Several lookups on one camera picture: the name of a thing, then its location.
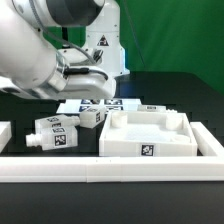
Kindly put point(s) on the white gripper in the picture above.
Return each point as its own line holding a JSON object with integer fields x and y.
{"x": 85, "y": 77}

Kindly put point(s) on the white square tabletop part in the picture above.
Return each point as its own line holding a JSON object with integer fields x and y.
{"x": 147, "y": 134}

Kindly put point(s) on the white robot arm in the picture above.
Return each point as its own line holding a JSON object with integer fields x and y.
{"x": 60, "y": 49}

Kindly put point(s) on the white sheet with tags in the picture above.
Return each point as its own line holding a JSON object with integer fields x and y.
{"x": 77, "y": 106}

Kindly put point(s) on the white U-shaped fence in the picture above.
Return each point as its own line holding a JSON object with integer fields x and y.
{"x": 209, "y": 167}

